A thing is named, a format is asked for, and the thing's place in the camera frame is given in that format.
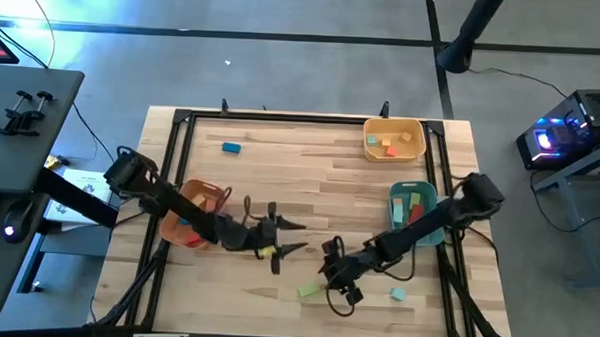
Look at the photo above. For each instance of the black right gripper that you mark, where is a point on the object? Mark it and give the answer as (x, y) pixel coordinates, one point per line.
(341, 267)

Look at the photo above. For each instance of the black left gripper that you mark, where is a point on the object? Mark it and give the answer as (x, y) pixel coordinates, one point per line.
(265, 237)

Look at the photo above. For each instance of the light teal small cube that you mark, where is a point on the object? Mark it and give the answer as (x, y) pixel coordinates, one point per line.
(371, 139)
(398, 293)

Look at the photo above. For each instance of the red block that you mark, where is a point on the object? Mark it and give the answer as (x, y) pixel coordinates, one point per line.
(416, 213)
(194, 240)

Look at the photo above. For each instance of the tan orange block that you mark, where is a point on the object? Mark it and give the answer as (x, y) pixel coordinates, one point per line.
(199, 200)

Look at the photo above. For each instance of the blue block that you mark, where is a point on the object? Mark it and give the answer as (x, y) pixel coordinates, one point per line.
(183, 221)
(231, 147)

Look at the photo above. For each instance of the green long block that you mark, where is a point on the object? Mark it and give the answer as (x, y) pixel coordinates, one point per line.
(415, 199)

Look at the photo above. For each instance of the red-orange small cube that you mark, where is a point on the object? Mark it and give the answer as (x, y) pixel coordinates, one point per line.
(391, 151)

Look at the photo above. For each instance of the orange small cube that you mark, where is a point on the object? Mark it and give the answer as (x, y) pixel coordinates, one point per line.
(386, 141)

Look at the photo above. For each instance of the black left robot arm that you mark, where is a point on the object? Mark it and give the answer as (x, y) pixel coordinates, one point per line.
(178, 206)

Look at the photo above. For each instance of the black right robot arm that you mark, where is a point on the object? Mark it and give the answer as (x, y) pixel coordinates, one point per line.
(418, 227)

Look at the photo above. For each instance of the salmon orange plastic bin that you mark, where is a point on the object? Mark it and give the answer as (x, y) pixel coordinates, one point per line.
(170, 234)

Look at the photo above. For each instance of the teal plastic bin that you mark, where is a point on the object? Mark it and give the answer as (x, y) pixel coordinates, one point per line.
(403, 188)

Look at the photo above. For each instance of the black table edge clamp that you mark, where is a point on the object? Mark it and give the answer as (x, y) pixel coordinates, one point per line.
(384, 110)
(224, 107)

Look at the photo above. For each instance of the yellow plastic bin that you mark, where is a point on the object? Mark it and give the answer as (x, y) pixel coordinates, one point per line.
(415, 151)

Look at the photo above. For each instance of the white printed booklet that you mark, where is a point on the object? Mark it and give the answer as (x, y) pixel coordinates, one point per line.
(86, 186)

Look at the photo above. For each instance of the black floor tape strip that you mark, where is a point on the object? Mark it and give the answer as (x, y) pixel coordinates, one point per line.
(234, 34)
(440, 83)

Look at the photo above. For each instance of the black desk support bar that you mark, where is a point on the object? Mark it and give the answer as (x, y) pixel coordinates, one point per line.
(74, 195)

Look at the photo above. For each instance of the small yellow tag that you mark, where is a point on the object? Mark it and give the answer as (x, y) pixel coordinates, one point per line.
(52, 163)

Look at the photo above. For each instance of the black pole stand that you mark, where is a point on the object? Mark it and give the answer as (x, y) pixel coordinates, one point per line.
(464, 44)

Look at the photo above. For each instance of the grey metal stand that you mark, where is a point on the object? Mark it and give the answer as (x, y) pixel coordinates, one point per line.
(585, 233)

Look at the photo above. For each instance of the black computer mouse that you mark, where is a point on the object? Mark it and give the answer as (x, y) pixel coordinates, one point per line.
(20, 214)

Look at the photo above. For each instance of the black screw clamp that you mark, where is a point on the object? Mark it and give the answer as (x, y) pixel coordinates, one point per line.
(45, 95)
(24, 96)

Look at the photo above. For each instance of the dark grey desk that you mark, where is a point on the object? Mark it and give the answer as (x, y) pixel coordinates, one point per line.
(10, 153)

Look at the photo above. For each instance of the black lit computer tower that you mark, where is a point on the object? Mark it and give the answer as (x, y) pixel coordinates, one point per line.
(597, 109)

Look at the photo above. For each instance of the black metal table frame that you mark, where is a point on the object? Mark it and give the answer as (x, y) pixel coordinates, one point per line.
(282, 117)

